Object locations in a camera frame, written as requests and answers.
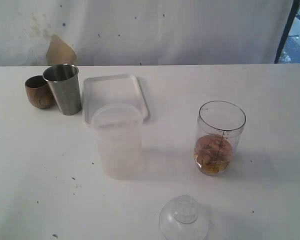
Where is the translucent plastic container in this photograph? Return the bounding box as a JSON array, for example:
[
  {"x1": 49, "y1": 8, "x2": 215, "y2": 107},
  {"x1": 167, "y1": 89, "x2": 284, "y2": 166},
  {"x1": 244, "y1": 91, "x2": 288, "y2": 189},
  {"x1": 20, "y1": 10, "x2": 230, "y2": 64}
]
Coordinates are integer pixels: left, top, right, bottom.
[{"x1": 90, "y1": 103, "x2": 143, "y2": 180}]

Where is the clear plastic dome lid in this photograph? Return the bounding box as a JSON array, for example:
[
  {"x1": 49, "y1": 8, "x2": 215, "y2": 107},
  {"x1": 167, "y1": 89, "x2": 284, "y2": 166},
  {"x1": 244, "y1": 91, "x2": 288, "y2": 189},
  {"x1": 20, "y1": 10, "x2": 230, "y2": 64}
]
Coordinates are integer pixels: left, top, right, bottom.
[{"x1": 158, "y1": 194, "x2": 209, "y2": 240}]

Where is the white rectangular tray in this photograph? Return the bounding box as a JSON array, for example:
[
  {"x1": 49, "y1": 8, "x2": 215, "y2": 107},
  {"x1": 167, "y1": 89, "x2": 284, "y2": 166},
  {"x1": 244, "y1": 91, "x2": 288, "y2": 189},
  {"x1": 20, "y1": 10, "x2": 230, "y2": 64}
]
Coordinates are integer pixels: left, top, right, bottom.
[{"x1": 81, "y1": 74, "x2": 150, "y2": 126}]

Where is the stainless steel cup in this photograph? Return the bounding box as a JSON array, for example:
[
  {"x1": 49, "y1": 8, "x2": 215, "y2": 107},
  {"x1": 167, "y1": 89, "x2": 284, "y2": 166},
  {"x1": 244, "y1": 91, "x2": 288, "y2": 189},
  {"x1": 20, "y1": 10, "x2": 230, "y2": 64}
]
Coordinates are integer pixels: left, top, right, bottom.
[{"x1": 42, "y1": 63, "x2": 82, "y2": 116}]

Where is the clear measuring beaker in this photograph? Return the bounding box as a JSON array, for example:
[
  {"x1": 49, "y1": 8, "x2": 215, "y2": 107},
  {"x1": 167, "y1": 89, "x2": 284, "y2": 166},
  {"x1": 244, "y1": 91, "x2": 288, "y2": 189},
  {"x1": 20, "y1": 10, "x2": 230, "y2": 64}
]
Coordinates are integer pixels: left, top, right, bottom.
[{"x1": 193, "y1": 100, "x2": 247, "y2": 176}]

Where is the brown wooden cup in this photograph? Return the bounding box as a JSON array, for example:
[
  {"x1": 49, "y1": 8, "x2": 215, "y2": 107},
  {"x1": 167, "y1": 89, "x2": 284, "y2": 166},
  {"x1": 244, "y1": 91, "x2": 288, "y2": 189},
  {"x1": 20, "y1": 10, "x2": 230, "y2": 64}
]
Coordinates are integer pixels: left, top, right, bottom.
[{"x1": 24, "y1": 75, "x2": 55, "y2": 109}]

